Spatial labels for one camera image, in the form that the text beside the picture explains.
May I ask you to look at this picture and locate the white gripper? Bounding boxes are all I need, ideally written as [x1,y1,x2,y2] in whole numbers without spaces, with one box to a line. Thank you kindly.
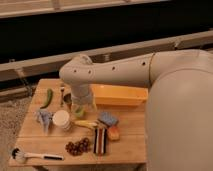
[71,84,97,112]

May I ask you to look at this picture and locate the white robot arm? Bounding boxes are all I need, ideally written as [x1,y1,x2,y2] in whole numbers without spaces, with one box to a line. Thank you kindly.
[59,49,213,171]

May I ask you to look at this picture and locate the green apple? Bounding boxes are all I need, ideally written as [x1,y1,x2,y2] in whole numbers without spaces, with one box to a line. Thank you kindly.
[74,106,85,118]

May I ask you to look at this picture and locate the dark metal cup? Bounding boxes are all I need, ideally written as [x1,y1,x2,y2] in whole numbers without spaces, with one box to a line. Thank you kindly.
[63,93,72,108]

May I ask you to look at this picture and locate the metal measuring spoon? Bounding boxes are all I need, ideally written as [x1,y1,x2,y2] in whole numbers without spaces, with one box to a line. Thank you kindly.
[60,84,65,107]

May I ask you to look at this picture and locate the orange plastic bin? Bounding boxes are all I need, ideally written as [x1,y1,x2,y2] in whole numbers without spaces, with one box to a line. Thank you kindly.
[91,84,148,106]

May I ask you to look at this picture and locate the yellow banana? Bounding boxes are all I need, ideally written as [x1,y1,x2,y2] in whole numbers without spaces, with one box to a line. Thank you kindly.
[74,120,98,129]

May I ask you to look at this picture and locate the white cup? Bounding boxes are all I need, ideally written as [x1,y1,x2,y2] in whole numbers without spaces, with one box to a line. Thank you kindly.
[52,110,71,130]

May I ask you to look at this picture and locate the blue sponge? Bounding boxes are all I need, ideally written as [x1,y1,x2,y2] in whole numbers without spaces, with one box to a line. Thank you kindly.
[98,112,118,126]

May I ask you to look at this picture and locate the crumpled blue cloth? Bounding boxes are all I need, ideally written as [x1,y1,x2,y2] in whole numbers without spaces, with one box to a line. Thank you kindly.
[35,109,53,133]

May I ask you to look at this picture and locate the wooden table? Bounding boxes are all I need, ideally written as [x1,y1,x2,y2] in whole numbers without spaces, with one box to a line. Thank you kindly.
[15,79,148,167]

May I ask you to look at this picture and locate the orange fruit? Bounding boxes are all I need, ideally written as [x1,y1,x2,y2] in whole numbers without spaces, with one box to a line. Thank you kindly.
[107,126,120,141]

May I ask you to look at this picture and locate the bunch of dark grapes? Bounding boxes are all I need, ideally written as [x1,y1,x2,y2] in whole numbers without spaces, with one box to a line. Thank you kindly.
[65,138,91,156]

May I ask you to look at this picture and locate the white dish brush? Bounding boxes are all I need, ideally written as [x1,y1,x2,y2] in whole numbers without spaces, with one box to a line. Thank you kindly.
[12,148,64,163]

